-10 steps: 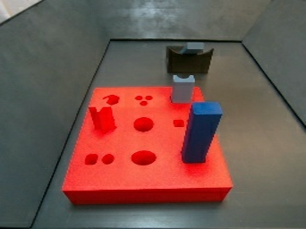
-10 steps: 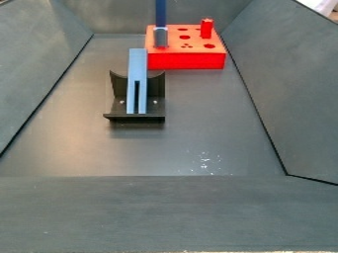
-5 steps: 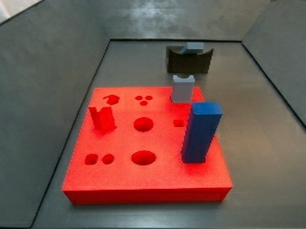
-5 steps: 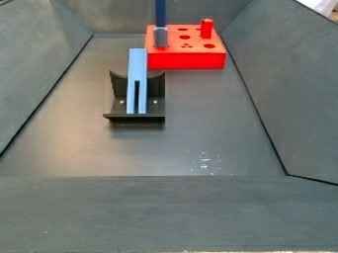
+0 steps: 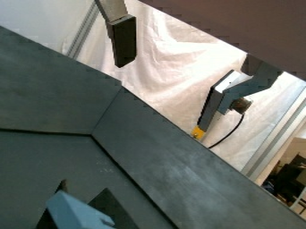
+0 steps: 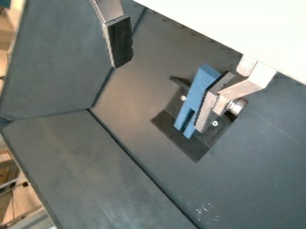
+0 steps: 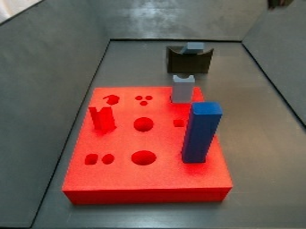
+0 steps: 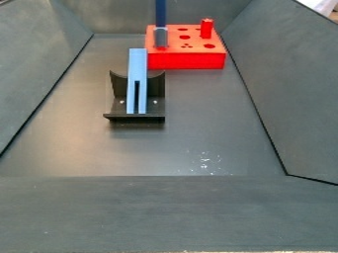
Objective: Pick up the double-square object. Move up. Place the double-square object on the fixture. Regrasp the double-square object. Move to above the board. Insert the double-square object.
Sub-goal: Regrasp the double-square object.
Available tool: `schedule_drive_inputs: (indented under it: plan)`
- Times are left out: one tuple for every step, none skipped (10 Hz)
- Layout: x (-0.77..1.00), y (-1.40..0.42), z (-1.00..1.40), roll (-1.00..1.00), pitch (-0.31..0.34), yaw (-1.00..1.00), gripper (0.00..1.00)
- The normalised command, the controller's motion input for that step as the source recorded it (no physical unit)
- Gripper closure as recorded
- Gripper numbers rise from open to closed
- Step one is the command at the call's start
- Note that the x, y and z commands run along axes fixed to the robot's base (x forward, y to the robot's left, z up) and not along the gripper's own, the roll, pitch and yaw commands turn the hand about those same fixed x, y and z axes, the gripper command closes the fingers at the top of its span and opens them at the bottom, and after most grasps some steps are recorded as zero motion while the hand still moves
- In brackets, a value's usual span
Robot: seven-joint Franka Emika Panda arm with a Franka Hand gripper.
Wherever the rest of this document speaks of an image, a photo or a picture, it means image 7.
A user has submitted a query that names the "black curved holder bracket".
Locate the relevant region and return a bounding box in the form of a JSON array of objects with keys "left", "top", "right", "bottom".
[{"left": 165, "top": 46, "right": 213, "bottom": 73}]

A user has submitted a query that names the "red star-shaped peg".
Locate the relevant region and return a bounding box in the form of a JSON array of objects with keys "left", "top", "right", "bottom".
[{"left": 88, "top": 107, "right": 116, "bottom": 132}]

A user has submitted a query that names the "dark blue square bar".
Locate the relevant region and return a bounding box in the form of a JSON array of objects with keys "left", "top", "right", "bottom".
[{"left": 181, "top": 102, "right": 221, "bottom": 164}]

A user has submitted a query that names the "red peg board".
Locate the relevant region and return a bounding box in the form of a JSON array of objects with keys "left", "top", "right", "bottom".
[{"left": 62, "top": 87, "right": 232, "bottom": 205}]

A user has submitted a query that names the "grey notched peg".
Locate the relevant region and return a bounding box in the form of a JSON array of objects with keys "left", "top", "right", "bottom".
[{"left": 171, "top": 75, "right": 195, "bottom": 103}]

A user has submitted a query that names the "light blue slotted block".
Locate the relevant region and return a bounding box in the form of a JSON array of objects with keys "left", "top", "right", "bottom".
[{"left": 180, "top": 42, "right": 204, "bottom": 55}]

